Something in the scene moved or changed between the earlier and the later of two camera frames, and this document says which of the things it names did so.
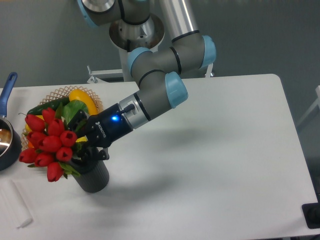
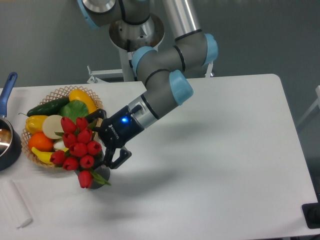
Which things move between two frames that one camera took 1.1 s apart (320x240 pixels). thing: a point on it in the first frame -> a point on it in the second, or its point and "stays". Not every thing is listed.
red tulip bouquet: x=49 y=145 -> x=80 y=150
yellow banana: x=82 y=139 -> x=45 y=156
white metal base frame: x=94 y=80 stays
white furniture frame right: x=317 y=90 stays
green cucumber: x=56 y=104 stays
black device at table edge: x=311 y=212 stays
